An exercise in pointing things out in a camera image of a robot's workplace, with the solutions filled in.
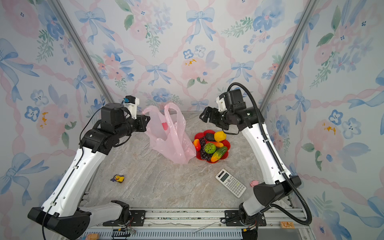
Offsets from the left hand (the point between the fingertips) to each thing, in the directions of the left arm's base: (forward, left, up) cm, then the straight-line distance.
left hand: (149, 116), depth 68 cm
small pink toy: (-18, -54, -35) cm, 67 cm away
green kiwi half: (0, -29, -27) cm, 40 cm away
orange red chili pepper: (+6, -35, -32) cm, 48 cm away
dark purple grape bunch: (-1, -26, -32) cm, 42 cm away
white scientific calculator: (-18, -41, -36) cm, 57 cm away
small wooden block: (-37, -65, -36) cm, 83 cm away
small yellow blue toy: (-16, +23, -35) cm, 45 cm away
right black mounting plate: (-35, -39, -34) cm, 62 cm away
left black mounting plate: (-35, +7, -36) cm, 51 cm away
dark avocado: (+12, -31, -32) cm, 46 cm away
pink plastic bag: (+2, -6, -16) cm, 18 cm away
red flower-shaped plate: (+16, -24, -36) cm, 47 cm away
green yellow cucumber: (-3, -35, -29) cm, 45 cm away
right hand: (+2, -26, -3) cm, 27 cm away
